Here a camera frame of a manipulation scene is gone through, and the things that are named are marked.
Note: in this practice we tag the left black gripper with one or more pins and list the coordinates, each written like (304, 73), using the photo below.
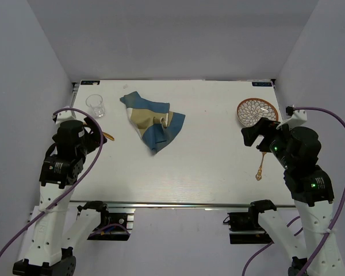
(94, 138)

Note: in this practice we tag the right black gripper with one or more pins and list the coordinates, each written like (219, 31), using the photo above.
(266, 123)

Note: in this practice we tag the patterned ceramic plate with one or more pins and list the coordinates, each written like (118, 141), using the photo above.
(251, 110)

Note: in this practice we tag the gold knife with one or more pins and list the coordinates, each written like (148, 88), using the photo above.
(108, 136)

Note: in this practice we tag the clear drinking glass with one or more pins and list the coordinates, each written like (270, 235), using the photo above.
(95, 103)

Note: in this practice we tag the gold fork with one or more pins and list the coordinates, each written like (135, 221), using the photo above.
(259, 172)

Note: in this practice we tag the blue beige checked placemat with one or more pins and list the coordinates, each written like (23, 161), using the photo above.
(154, 122)

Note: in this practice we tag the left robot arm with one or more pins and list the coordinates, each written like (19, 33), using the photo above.
(52, 251)

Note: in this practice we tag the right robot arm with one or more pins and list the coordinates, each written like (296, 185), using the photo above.
(310, 187)

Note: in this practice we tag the right blue table sticker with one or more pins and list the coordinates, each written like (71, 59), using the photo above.
(262, 84)

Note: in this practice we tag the blue table sticker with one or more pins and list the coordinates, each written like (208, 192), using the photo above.
(89, 82)
(262, 84)

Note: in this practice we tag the left blue table sticker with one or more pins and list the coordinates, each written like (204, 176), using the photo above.
(89, 82)

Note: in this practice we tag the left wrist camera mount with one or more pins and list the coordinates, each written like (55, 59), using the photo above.
(63, 116)

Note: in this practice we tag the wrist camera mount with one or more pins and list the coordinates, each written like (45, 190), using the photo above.
(63, 116)
(296, 118)

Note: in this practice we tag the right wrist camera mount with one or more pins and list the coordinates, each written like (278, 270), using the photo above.
(296, 118)

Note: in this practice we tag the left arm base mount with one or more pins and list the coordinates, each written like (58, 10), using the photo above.
(118, 228)

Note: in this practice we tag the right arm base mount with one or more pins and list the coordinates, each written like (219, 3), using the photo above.
(243, 231)

